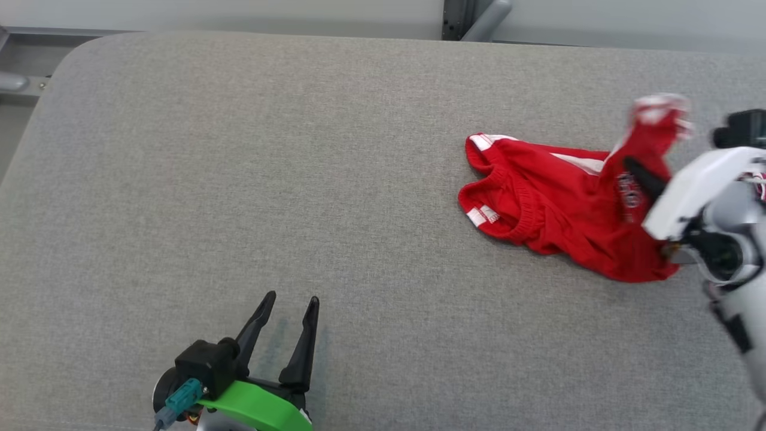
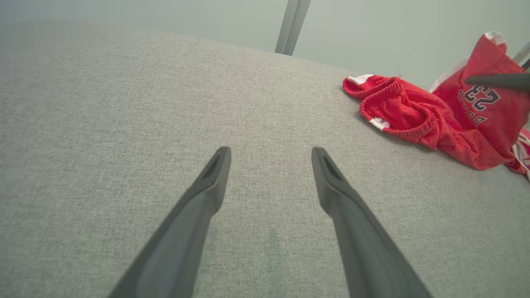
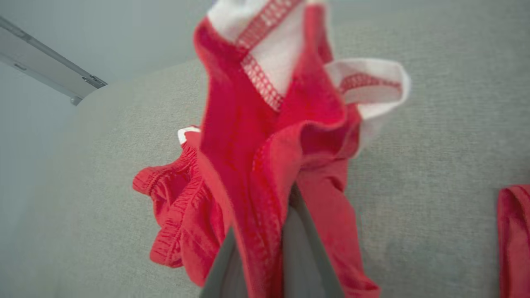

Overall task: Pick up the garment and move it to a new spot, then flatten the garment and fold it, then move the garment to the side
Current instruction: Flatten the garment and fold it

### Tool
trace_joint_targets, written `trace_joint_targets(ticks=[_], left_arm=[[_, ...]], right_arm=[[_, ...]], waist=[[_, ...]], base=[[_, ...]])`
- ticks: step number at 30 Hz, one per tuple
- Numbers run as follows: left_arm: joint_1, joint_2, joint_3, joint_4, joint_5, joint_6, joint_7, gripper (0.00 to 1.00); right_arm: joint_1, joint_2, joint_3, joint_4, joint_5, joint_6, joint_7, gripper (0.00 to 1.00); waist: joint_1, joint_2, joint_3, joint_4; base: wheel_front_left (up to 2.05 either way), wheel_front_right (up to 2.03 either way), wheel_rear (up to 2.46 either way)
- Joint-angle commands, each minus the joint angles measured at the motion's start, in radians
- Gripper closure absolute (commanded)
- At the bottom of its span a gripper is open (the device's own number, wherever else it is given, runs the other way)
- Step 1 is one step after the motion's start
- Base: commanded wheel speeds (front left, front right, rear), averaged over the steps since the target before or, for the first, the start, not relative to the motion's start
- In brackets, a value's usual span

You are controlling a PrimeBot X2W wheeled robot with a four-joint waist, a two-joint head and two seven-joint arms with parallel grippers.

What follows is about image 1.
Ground left camera cable teal plug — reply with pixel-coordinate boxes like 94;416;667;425
153;378;204;431

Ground red shorts with white stripes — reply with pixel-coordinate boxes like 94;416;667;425
458;94;695;283

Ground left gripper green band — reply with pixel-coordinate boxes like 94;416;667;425
199;290;321;431

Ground grey round strut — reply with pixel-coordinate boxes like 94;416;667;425
461;0;513;43
0;71;31;94

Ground dark metal bracket plate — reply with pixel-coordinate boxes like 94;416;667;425
443;0;476;41

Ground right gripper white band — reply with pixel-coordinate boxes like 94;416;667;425
622;146;766;242

